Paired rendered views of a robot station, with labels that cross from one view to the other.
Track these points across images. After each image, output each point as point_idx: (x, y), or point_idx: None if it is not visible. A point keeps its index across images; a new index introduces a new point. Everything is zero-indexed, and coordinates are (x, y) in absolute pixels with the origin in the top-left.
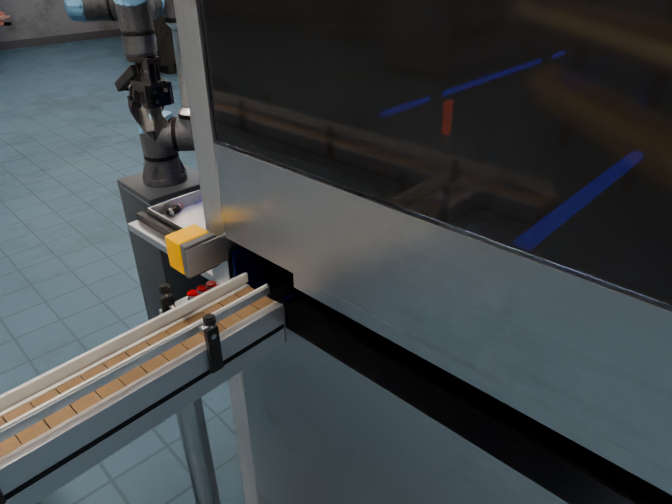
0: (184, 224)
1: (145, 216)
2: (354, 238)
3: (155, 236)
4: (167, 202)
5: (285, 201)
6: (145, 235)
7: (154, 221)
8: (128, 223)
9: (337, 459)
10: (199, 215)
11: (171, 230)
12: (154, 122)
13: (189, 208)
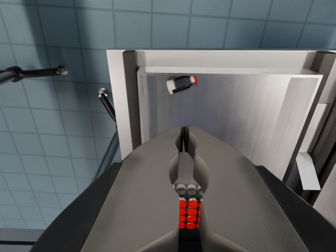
0: (169, 121)
1: (128, 78)
2: None
3: (122, 119)
4: (177, 75)
5: None
6: (114, 104)
7: (131, 104)
8: (107, 51)
9: None
10: (202, 114)
11: (136, 143)
12: (199, 182)
13: (209, 82)
